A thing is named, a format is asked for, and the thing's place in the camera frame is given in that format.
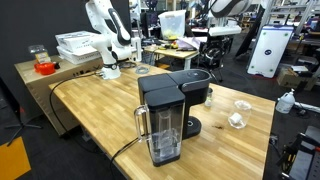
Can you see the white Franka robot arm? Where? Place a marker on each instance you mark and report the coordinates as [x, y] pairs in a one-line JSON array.
[[110, 33]]

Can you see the wooden desk with white legs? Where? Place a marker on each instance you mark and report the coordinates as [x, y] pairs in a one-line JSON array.
[[180, 53]]

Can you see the clear plastic storage bin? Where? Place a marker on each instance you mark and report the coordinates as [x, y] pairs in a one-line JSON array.
[[172, 25]]

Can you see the clear plastic jar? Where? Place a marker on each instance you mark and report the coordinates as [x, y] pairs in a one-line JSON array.
[[37, 50]]

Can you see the black computer monitor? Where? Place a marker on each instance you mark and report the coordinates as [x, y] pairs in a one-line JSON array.
[[150, 21]]

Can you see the clear glass jar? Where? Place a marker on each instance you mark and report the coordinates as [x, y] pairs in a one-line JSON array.
[[245, 113]]

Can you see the beige metal cabinet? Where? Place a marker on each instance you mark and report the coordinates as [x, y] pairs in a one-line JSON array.
[[40, 90]]

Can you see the black tripod stand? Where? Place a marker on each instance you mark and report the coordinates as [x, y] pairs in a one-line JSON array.
[[23, 126]]

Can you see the clear water tank black lid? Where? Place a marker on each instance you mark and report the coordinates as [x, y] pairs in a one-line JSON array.
[[166, 133]]

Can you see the brown cardboard box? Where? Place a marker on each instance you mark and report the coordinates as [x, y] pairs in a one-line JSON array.
[[287, 77]]

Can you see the black metal cart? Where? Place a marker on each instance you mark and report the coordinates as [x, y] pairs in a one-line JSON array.
[[300, 156]]

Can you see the pale lilac cloth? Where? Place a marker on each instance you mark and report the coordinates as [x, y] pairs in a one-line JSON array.
[[191, 42]]

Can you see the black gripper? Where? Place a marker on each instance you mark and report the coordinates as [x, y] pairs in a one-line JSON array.
[[220, 43]]

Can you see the white vertical stand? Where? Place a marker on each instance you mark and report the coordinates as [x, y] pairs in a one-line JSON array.
[[136, 46]]

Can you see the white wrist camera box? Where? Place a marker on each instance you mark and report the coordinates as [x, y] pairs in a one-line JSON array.
[[225, 30]]

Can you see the black Keurig coffee maker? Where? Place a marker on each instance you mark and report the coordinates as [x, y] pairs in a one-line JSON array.
[[186, 86]]

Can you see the coffee pod with green lid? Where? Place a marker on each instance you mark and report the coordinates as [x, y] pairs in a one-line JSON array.
[[209, 98]]

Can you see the orange floor mat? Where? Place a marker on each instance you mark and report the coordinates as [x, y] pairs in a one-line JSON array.
[[11, 160]]

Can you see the white flat cardboard box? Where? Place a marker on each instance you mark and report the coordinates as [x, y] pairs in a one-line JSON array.
[[75, 38], [78, 57]]

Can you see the orange red bowl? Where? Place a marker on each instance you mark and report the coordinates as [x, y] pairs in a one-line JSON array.
[[45, 68]]

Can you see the white plastic jug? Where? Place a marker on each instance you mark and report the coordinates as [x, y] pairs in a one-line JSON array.
[[285, 103]]

